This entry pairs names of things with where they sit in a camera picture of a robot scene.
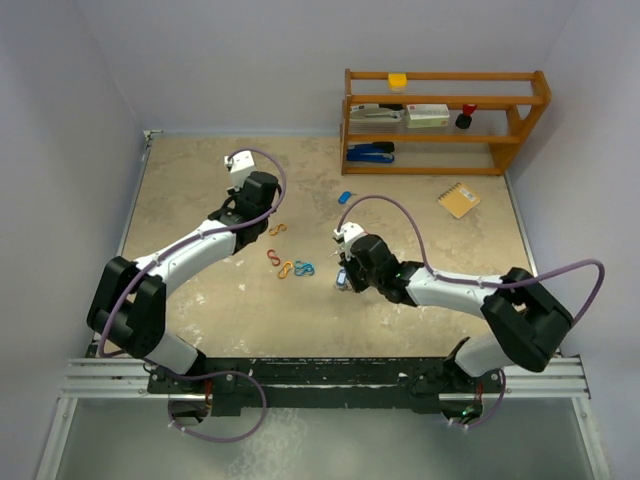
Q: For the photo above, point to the wooden shelf rack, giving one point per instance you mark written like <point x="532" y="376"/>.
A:
<point x="509" y="105"/>

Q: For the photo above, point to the black base frame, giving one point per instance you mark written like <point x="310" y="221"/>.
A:
<point x="423" y="385"/>

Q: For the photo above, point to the blue key tag far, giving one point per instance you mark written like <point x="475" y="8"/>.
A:
<point x="345" y="197"/>

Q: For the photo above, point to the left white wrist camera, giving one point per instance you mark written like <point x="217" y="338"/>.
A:
<point x="239" y="167"/>

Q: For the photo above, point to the yellow block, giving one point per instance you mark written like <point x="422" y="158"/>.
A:
<point x="397" y="82"/>

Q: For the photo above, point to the red S carabiner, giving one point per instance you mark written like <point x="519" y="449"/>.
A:
<point x="273" y="257"/>

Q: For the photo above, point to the white red box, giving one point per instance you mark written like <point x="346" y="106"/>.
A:
<point x="426" y="115"/>

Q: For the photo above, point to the dark blue S carabiner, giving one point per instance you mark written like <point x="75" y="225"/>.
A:
<point x="304" y="273"/>

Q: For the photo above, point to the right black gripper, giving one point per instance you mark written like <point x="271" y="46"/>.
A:
<point x="348" y="264"/>

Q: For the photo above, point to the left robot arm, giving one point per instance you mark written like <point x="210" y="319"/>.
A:
<point x="130" y="303"/>

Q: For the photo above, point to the grey stapler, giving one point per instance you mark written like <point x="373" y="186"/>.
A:
<point x="376" y="113"/>

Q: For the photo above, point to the red black stamp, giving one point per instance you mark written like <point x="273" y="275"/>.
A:
<point x="464" y="119"/>

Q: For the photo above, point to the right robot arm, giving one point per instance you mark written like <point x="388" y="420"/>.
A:
<point x="527" y="323"/>

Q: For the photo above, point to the orange s carabiner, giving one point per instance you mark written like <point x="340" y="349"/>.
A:
<point x="285" y="270"/>
<point x="277" y="229"/>

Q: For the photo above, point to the blue stapler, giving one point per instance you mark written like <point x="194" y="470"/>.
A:
<point x="374" y="152"/>

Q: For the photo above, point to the blue key tag with keys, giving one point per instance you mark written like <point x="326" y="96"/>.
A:
<point x="341" y="282"/>

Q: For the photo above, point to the yellow spiral notebook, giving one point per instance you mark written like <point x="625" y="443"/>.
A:
<point x="459" y="200"/>

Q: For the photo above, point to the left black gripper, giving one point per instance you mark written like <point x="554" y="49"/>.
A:
<point x="234" y="194"/>

